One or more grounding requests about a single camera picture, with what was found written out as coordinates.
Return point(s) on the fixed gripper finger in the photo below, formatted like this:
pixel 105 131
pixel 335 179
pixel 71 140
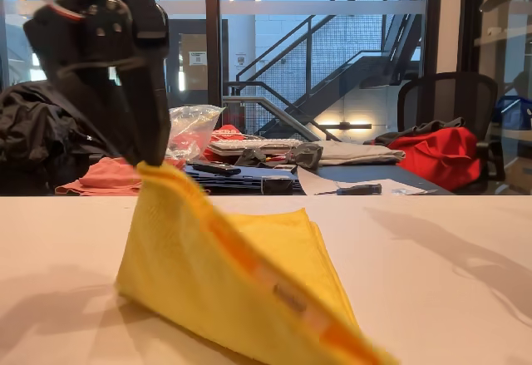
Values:
pixel 149 111

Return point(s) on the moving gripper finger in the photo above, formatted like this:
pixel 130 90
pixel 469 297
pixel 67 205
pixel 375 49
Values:
pixel 95 99

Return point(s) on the yellow microfiber towel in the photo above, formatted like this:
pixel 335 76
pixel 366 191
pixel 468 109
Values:
pixel 199 277

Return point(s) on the clear plastic bag of parts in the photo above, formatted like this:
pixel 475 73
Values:
pixel 195 128

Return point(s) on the dark door with paper sign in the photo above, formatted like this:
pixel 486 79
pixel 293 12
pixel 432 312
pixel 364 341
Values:
pixel 193 78

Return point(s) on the black jacket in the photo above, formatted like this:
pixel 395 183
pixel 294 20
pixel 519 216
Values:
pixel 33 132

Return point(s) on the salmon orange shirt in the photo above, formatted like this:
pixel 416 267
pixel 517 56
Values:
pixel 108 178

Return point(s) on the red printed cloth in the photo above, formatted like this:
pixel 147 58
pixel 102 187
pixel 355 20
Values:
pixel 228 134

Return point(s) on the black keypad phone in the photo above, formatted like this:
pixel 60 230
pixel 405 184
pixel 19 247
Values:
pixel 216 169

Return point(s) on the white computer keyboard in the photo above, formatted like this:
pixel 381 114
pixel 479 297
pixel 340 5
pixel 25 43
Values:
pixel 249 145

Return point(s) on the crumpled black plastic bag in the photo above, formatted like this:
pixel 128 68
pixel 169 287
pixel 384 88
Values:
pixel 249 158
pixel 307 156

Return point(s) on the blue plastic folder stack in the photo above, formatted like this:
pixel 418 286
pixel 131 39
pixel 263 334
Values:
pixel 249 178

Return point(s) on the small red packet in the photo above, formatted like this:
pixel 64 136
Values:
pixel 276 158

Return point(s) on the white lined paper sheet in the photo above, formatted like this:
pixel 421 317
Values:
pixel 316 184

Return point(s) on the black metal staircase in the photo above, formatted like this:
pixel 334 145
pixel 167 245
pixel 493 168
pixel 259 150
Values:
pixel 324 49

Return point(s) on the folded beige cloth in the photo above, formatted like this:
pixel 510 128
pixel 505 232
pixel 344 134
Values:
pixel 365 155

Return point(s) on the black screwdriver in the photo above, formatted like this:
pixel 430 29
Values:
pixel 359 189

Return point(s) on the dark rectangular table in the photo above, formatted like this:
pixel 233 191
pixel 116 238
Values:
pixel 374 172

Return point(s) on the dark grey garment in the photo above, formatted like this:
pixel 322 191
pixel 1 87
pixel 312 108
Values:
pixel 415 130

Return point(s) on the red fabric bag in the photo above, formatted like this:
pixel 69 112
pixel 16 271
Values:
pixel 440 161

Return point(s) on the black mesh office chair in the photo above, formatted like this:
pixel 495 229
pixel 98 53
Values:
pixel 449 99

